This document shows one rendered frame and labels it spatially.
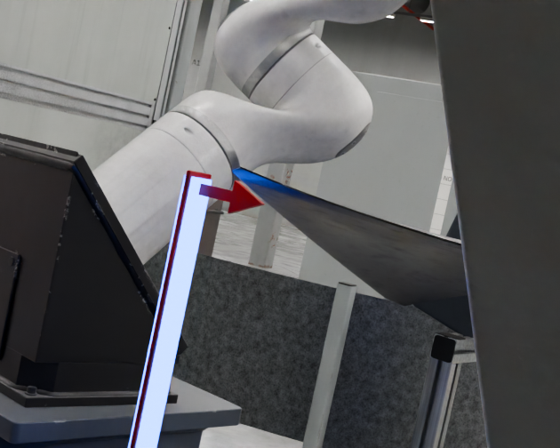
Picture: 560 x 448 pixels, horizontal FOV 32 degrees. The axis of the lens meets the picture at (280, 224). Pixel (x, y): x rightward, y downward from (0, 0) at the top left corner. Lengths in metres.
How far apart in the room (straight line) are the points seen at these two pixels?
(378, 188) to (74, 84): 4.70
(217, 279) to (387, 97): 4.71
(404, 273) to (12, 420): 0.42
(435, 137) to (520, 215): 6.72
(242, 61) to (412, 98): 5.84
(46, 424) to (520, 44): 0.78
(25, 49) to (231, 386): 0.99
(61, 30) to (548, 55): 2.32
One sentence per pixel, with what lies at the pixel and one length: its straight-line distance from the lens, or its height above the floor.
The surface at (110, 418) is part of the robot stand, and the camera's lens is 1.00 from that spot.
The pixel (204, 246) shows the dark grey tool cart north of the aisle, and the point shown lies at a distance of 7.60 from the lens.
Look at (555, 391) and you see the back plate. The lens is 0.28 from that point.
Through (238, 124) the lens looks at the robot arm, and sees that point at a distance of 1.15.
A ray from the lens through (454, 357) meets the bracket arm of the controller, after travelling 1.17.
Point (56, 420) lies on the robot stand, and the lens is 0.96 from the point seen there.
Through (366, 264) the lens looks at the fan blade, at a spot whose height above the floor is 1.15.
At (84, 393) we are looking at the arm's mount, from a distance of 1.02.
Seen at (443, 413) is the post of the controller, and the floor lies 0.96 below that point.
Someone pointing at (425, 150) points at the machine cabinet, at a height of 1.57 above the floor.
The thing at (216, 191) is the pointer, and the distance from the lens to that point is 0.69.
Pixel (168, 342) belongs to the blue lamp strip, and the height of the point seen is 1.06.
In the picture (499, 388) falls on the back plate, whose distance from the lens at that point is 0.29.
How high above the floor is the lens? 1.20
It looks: 3 degrees down
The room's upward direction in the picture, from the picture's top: 12 degrees clockwise
